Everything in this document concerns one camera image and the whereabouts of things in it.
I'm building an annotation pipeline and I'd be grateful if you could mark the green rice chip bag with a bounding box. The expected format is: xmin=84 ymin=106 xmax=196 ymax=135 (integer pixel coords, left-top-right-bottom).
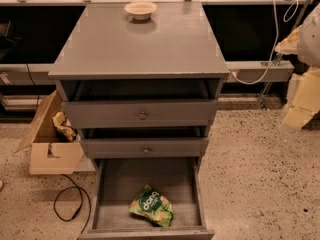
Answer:
xmin=129 ymin=184 xmax=174 ymax=227

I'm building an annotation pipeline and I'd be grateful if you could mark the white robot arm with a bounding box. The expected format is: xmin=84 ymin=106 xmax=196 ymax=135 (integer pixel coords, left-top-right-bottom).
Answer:
xmin=275 ymin=4 xmax=320 ymax=129

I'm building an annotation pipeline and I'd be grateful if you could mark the grey wooden drawer cabinet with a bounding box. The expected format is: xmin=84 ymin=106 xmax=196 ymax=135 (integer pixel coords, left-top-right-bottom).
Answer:
xmin=48 ymin=1 xmax=230 ymax=168

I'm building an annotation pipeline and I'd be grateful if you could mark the grey middle drawer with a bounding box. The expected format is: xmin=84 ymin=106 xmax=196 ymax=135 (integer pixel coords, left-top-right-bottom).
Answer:
xmin=81 ymin=138 xmax=208 ymax=159

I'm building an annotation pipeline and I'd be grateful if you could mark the grey top drawer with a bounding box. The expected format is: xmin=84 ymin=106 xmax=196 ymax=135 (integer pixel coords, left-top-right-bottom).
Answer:
xmin=63 ymin=100 xmax=217 ymax=129

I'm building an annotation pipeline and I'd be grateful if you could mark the grey open bottom drawer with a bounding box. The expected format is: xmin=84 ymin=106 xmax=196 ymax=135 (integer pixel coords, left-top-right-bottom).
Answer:
xmin=79 ymin=157 xmax=214 ymax=240

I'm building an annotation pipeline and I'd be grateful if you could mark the crumpled yellow snack bag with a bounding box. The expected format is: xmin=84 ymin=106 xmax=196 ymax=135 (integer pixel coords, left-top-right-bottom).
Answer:
xmin=52 ymin=112 xmax=77 ymax=142

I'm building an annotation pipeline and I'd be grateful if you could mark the round brass top knob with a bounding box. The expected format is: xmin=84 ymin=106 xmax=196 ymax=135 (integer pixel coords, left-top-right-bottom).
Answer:
xmin=139 ymin=112 xmax=147 ymax=120

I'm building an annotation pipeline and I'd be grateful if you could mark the round brass knob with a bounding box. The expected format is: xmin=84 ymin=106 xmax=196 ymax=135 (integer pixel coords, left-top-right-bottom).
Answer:
xmin=143 ymin=147 xmax=150 ymax=154
xmin=139 ymin=112 xmax=147 ymax=120

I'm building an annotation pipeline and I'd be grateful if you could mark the round brass middle knob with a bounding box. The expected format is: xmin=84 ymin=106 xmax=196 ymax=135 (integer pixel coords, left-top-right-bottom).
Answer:
xmin=143 ymin=147 xmax=150 ymax=154

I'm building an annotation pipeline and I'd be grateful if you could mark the white paper bowl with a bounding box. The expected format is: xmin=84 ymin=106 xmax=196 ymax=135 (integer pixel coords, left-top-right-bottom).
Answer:
xmin=125 ymin=1 xmax=157 ymax=20

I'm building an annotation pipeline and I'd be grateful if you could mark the open cardboard box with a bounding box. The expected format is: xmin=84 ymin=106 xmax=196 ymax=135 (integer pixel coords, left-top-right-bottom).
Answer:
xmin=18 ymin=91 xmax=90 ymax=175

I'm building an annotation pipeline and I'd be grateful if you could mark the metal support pole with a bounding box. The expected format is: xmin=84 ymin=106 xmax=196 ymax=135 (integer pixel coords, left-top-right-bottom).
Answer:
xmin=259 ymin=0 xmax=320 ymax=110

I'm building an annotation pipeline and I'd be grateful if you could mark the black floor cable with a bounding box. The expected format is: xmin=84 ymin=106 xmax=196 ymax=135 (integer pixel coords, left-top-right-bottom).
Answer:
xmin=53 ymin=174 xmax=92 ymax=235

